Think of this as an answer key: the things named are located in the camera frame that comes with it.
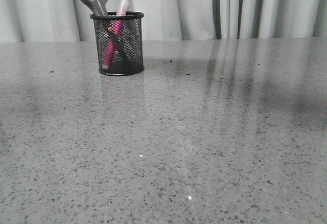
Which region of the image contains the black mesh pen holder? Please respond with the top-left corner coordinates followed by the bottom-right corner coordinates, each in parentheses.
top-left (90, 11), bottom-right (144, 76)

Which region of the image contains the pink highlighter pen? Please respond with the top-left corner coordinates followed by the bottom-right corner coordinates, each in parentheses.
top-left (102, 0), bottom-right (129, 68)

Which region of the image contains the grey curtain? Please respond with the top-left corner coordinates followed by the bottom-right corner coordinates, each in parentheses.
top-left (1, 0), bottom-right (326, 42)

